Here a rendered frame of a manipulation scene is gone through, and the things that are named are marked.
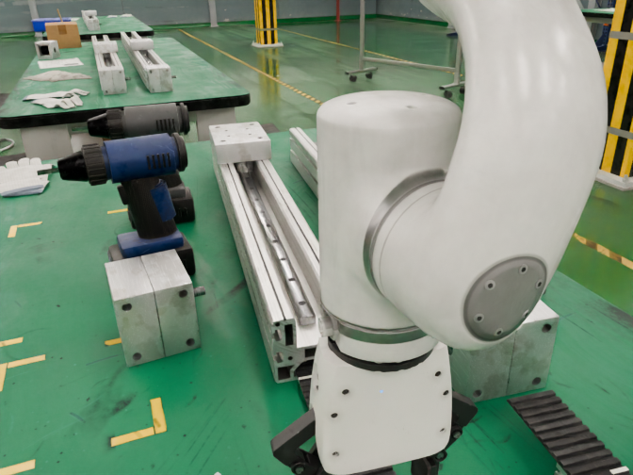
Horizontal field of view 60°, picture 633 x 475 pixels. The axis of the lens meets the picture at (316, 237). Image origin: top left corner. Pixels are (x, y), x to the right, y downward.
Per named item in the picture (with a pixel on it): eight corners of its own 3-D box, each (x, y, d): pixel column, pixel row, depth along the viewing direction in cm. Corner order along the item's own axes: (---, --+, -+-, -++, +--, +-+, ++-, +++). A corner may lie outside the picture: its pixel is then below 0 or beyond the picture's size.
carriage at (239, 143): (272, 171, 113) (270, 139, 110) (219, 177, 110) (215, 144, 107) (260, 150, 127) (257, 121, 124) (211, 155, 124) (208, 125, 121)
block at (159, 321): (219, 342, 70) (212, 277, 66) (127, 368, 66) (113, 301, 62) (200, 304, 79) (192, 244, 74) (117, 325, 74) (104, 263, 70)
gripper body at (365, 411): (324, 367, 34) (326, 495, 39) (474, 339, 36) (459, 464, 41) (297, 303, 40) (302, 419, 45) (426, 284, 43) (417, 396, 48)
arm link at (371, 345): (332, 342, 33) (333, 382, 34) (468, 319, 35) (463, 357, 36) (301, 275, 40) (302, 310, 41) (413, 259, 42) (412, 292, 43)
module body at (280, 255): (358, 368, 65) (359, 307, 61) (275, 384, 63) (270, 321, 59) (254, 165, 135) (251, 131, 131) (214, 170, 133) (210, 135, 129)
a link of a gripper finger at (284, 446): (265, 425, 39) (279, 478, 41) (367, 393, 40) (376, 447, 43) (262, 414, 40) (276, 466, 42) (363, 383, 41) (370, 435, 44)
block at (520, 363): (564, 384, 62) (579, 312, 58) (464, 404, 59) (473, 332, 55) (518, 337, 70) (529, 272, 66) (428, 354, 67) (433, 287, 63)
